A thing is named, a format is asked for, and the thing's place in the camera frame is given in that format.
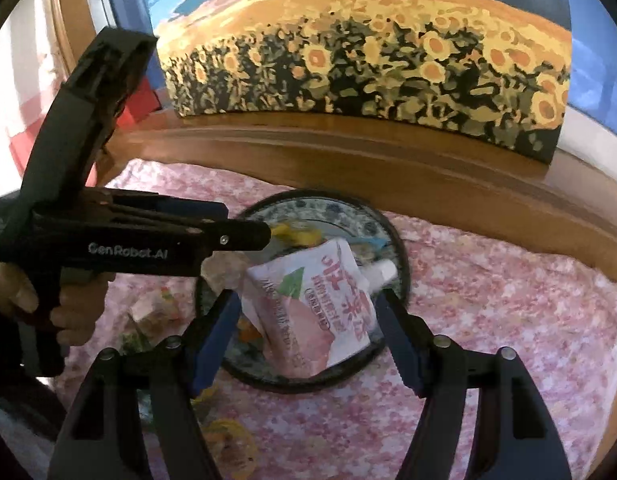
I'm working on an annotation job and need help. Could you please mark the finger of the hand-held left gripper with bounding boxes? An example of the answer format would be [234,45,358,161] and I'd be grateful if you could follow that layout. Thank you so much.
[188,219,272,274]
[96,188,228,229]

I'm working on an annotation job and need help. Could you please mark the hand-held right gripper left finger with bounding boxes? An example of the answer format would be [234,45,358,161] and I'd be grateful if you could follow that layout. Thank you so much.
[48,290,242,480]

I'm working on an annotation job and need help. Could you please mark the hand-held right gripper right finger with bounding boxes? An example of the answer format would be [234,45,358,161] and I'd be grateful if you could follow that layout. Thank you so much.
[373,290,572,480]

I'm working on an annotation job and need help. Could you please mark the yellow candy wrapper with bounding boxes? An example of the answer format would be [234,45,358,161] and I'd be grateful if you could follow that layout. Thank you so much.
[270,223,325,247]

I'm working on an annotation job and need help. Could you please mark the dark rimmed patterned plate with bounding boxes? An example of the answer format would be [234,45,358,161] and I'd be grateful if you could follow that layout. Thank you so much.
[195,189,412,394]

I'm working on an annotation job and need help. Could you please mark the pink white drink pouch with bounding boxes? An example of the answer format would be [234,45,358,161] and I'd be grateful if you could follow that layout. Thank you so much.
[240,238,397,379]

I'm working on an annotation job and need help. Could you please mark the person's left hand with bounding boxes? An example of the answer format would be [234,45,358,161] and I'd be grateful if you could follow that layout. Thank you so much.
[0,261,104,347]

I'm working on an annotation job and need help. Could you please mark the pink green candy packet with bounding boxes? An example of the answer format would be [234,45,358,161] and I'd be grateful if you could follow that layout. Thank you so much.
[127,284,183,337]

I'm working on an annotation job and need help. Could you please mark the green snack packet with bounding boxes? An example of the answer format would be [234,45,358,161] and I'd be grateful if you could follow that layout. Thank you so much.
[119,329,155,357]

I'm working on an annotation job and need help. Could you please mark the pink floral blanket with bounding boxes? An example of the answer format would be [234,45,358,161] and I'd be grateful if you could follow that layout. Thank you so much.
[52,157,617,480]

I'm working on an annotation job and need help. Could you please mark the yellow orange candy packet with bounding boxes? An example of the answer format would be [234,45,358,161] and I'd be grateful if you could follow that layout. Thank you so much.
[196,389,260,467]

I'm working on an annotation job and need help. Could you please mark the blue candy wrapper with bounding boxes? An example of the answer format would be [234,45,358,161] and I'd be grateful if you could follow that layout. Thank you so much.
[357,238,390,257]

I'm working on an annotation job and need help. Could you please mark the red box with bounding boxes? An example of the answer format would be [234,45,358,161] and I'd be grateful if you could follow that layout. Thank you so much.
[115,79,162,129]

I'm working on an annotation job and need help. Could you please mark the wooden bed headboard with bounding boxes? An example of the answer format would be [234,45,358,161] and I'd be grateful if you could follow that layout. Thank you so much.
[52,0,617,288]

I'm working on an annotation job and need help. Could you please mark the black yellow floral cloth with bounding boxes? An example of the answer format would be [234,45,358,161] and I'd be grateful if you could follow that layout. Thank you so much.
[147,0,573,165]

